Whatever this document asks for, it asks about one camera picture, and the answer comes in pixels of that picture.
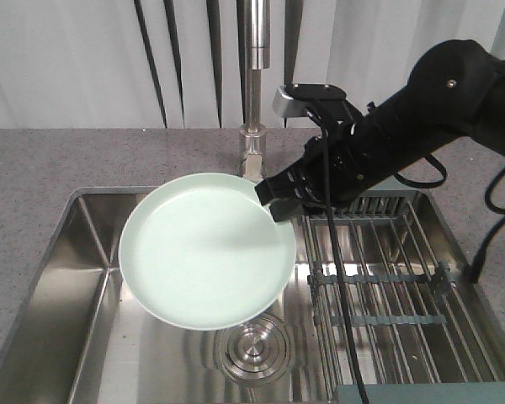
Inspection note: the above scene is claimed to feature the stainless steel faucet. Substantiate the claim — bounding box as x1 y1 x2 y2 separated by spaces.
239 0 270 183

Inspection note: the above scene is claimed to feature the stainless steel sink basin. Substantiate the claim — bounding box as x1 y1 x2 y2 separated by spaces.
0 187 331 403

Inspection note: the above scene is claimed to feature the round steel sink drain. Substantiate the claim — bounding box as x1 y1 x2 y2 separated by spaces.
214 313 295 386

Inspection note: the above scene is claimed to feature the light green round plate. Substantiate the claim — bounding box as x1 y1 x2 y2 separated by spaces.
119 173 296 331

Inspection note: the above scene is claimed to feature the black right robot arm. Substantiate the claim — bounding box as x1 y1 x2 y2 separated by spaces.
255 40 505 222

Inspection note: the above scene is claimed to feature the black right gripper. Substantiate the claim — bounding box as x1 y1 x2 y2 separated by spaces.
254 128 375 223

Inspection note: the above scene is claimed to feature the white pleated curtain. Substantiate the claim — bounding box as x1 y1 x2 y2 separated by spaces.
0 1 505 129

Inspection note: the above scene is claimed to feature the black camera cable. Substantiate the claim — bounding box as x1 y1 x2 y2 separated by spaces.
305 107 369 404

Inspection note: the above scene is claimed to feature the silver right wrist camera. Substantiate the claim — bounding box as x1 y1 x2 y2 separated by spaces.
273 83 363 122

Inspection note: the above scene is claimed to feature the teal and steel dish rack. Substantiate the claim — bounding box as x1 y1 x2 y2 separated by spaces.
296 186 505 403

